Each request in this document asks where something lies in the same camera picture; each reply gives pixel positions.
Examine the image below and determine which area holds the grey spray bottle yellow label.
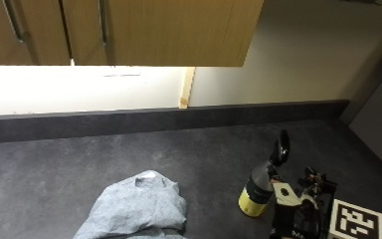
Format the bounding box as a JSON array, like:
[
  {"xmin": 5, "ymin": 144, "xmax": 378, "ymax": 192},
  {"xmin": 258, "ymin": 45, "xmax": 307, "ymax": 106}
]
[{"xmin": 237, "ymin": 128, "xmax": 291, "ymax": 219}]

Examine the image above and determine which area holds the white marker cube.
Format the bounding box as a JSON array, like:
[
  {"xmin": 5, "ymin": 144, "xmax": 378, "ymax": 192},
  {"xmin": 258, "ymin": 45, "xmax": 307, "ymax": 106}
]
[{"xmin": 326, "ymin": 198, "xmax": 382, "ymax": 239}]

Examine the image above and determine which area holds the pale wooden strip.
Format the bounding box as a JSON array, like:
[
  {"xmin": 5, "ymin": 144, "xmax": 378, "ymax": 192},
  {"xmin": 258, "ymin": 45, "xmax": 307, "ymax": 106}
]
[{"xmin": 178, "ymin": 66, "xmax": 197, "ymax": 110}]

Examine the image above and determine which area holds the grey cloth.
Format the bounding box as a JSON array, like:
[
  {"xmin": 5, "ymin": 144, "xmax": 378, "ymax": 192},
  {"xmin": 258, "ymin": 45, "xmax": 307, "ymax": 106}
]
[{"xmin": 72, "ymin": 169, "xmax": 189, "ymax": 239}]

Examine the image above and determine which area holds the wooden wall cabinet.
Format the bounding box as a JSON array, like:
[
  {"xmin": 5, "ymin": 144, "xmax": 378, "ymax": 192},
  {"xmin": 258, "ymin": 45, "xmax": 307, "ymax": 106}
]
[{"xmin": 0, "ymin": 0, "xmax": 265, "ymax": 68}]

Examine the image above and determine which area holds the metal cabinet handle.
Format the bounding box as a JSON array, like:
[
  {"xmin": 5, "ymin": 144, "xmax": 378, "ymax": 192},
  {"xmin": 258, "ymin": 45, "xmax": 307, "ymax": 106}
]
[
  {"xmin": 97, "ymin": 0, "xmax": 112, "ymax": 48},
  {"xmin": 1, "ymin": 0, "xmax": 28, "ymax": 44}
]

